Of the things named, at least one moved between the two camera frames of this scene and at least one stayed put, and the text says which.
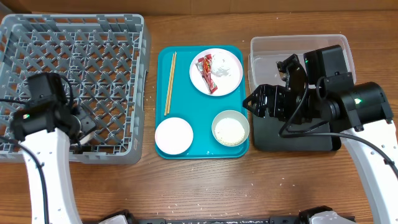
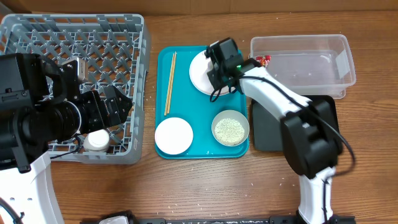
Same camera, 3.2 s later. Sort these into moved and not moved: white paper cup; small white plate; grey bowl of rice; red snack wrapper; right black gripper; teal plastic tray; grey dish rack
Moved: white paper cup; right black gripper; red snack wrapper
Not moved: teal plastic tray; grey bowl of rice; grey dish rack; small white plate
